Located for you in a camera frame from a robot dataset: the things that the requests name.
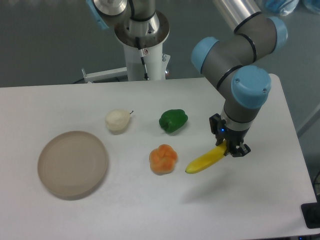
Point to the green bell pepper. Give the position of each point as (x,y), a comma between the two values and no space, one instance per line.
(172,120)

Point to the white pear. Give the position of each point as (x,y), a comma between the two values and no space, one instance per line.
(117,120)

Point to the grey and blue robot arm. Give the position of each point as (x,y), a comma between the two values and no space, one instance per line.
(228,66)

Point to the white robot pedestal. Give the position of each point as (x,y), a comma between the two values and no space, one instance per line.
(142,43)

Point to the yellow banana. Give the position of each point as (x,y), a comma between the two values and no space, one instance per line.
(207,160)

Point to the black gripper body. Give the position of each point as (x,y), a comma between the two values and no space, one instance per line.
(234,132)

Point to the black device at table edge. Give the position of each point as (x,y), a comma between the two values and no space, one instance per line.
(311,214)

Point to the beige round plate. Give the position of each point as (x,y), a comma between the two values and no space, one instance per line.
(73,165)

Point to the blue plastic bag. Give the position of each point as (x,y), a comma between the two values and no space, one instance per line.
(281,7)

